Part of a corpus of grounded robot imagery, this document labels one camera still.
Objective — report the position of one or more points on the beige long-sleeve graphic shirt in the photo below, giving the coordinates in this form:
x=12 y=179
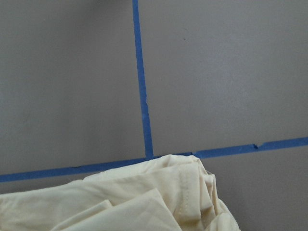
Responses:
x=171 y=193

